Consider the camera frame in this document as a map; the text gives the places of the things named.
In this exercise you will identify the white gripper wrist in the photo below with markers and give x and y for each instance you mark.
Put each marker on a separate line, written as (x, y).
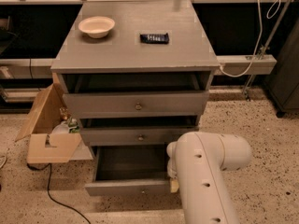
(171, 169)

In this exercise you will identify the grey bottom drawer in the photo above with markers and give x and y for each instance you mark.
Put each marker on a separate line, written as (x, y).
(130, 170)

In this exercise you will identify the grey drawer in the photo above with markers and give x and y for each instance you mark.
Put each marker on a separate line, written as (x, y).
(133, 104)
(134, 136)
(130, 170)

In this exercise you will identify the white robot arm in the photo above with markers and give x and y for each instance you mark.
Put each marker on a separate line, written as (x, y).
(196, 161)

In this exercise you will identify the grey top drawer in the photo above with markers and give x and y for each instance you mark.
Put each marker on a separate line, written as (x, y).
(133, 104)

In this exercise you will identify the grey middle drawer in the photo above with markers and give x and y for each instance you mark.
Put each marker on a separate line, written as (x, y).
(134, 136)

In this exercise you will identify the grey drawer cabinet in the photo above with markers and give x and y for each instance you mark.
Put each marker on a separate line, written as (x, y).
(120, 62)

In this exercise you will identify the open cardboard box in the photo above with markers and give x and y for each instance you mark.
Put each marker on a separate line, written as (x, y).
(45, 145)

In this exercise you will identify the items inside cardboard box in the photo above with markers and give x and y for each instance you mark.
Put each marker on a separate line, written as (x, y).
(68, 124)

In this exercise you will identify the dark cabinet at right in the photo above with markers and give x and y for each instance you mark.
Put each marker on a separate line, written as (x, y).
(283, 82)

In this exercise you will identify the black snack bar wrapper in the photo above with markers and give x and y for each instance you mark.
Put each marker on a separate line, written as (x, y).
(154, 38)

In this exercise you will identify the metal pole stand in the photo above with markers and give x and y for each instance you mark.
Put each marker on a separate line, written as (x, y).
(264, 48)

